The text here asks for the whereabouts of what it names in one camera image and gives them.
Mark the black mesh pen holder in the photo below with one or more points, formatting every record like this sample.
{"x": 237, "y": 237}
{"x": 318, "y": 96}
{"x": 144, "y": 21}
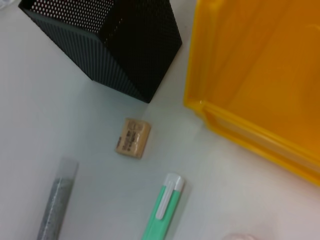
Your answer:
{"x": 112, "y": 50}

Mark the yellow plastic storage bin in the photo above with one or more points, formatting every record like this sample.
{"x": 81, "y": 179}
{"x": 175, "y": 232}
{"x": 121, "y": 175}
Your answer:
{"x": 250, "y": 75}

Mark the gray marker pen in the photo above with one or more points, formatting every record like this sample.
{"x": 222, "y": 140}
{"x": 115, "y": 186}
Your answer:
{"x": 56, "y": 200}

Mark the mint green pen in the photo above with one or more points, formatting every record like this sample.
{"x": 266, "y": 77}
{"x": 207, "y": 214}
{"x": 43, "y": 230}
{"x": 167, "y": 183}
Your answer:
{"x": 160, "y": 220}

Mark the beige eraser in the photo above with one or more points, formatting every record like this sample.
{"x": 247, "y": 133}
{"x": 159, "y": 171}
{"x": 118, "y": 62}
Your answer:
{"x": 133, "y": 138}

